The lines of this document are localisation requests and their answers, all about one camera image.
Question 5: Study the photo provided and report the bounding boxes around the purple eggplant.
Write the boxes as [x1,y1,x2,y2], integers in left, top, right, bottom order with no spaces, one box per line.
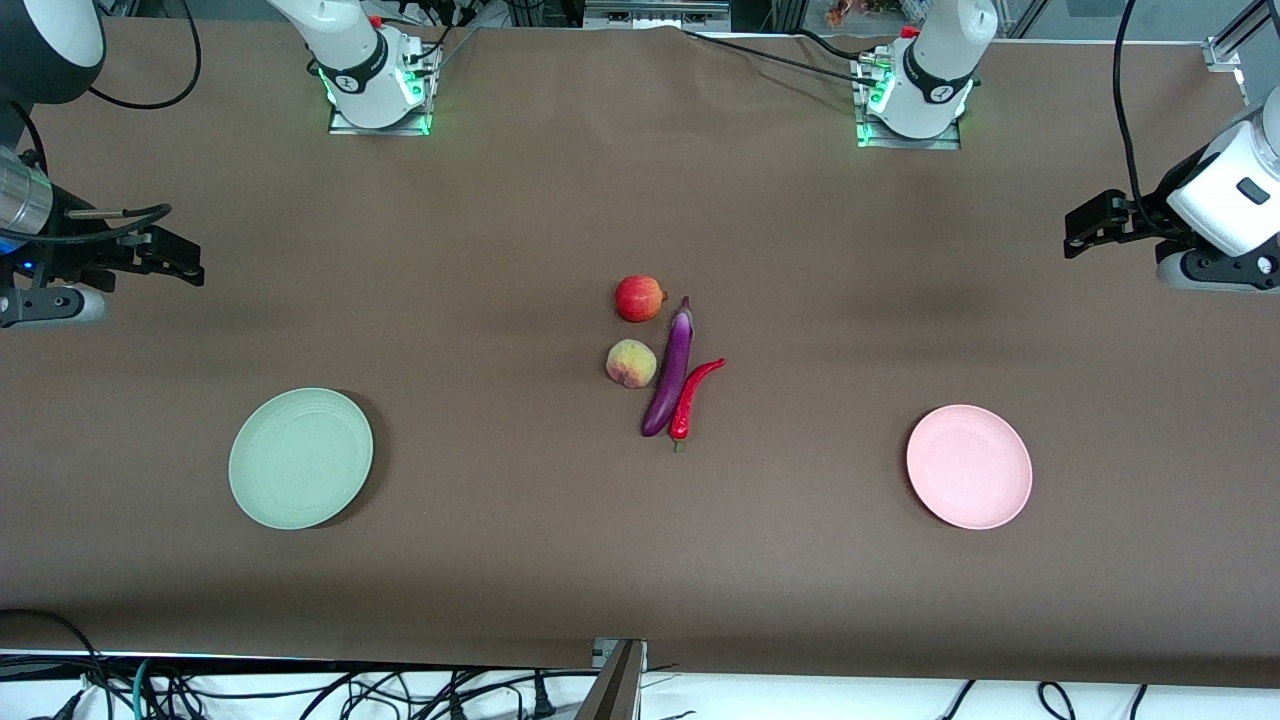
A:
[641,296,695,438]

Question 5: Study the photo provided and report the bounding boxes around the red chili pepper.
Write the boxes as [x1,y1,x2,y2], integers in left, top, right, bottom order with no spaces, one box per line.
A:
[669,358,727,453]

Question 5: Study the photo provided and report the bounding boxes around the red pomegranate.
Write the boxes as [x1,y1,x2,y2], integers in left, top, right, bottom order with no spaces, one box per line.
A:
[614,275,668,323]

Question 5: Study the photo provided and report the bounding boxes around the yellow pink peach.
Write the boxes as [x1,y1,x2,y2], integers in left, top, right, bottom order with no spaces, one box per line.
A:
[605,339,658,390]

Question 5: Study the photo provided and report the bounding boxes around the aluminium corner profile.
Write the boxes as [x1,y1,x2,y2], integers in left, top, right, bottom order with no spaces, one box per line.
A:
[1205,0,1280,73]

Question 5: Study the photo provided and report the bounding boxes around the green round plate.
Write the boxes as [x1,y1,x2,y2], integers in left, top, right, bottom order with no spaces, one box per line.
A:
[228,388,374,530]

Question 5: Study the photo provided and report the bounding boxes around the pink round plate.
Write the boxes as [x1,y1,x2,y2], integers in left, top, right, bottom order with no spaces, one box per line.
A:
[906,404,1033,530]

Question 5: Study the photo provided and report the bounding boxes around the brown table cover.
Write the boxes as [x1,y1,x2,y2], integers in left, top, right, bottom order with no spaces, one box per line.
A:
[0,18,1280,691]

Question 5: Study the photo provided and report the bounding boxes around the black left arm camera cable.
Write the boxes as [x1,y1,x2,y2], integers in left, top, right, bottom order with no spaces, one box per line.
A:
[1110,0,1149,221]

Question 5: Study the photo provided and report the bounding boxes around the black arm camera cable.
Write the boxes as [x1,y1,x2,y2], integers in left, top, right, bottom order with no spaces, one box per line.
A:
[0,0,203,246]
[1110,0,1149,221]

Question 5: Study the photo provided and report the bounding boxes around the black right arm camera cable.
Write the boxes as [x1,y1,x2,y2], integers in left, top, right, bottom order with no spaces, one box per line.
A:
[0,0,203,246]

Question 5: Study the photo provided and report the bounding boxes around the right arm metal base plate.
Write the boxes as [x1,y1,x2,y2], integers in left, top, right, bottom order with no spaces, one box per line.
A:
[328,105,433,136]

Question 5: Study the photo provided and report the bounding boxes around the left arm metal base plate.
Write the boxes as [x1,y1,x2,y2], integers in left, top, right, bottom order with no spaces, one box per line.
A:
[857,118,962,151]

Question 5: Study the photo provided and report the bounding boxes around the thin black cable on cover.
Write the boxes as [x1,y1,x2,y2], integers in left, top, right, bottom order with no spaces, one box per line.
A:
[680,28,886,89]

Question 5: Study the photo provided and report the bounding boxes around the black looping floor cable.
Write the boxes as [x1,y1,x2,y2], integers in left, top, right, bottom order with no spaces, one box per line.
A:
[0,608,116,720]

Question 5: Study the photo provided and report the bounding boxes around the silver aluminium frame beam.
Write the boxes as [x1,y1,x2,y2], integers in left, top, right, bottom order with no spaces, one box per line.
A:
[583,0,733,31]

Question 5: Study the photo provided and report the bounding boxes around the aluminium camera post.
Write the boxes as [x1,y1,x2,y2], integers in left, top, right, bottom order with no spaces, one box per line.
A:
[575,638,649,720]

